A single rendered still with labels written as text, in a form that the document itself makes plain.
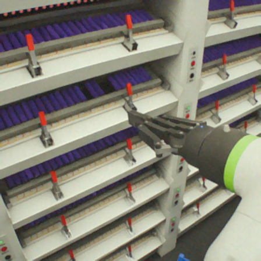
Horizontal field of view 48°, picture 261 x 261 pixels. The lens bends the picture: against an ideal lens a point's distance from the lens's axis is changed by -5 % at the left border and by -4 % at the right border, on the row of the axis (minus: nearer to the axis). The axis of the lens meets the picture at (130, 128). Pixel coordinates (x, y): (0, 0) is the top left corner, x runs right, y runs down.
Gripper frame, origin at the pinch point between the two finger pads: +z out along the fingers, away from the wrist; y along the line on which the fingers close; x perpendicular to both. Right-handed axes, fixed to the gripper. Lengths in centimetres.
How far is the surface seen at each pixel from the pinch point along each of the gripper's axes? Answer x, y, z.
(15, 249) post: -38, -32, 27
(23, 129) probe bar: -2.9, -18.9, 25.9
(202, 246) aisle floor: -99, 52, 31
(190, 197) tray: -65, 47, 35
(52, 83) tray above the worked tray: 8.7, -11.0, 17.7
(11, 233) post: -31, -31, 25
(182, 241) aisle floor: -97, 45, 40
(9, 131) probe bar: -2.0, -22.6, 26.0
